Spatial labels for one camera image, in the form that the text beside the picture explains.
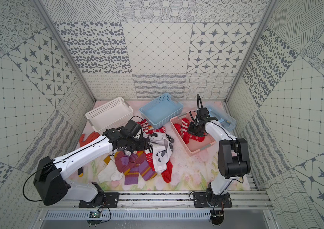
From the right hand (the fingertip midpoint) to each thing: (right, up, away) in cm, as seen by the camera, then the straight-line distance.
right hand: (189, 133), depth 92 cm
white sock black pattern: (-18, -9, -5) cm, 21 cm away
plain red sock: (-15, -23, -10) cm, 29 cm away
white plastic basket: (-56, +12, +15) cm, 59 cm away
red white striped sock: (-2, +7, +8) cm, 10 cm away
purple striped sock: (-36, -17, -9) cm, 41 cm away
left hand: (-25, -7, -15) cm, 29 cm away
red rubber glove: (-68, -3, +6) cm, 68 cm away
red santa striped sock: (-28, +2, +7) cm, 29 cm away
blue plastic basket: (-20, +16, +18) cm, 31 cm away
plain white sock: (-50, -22, -8) cm, 55 cm away
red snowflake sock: (-2, -2, -1) cm, 4 cm away
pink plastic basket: (+1, -7, -3) cm, 7 cm away
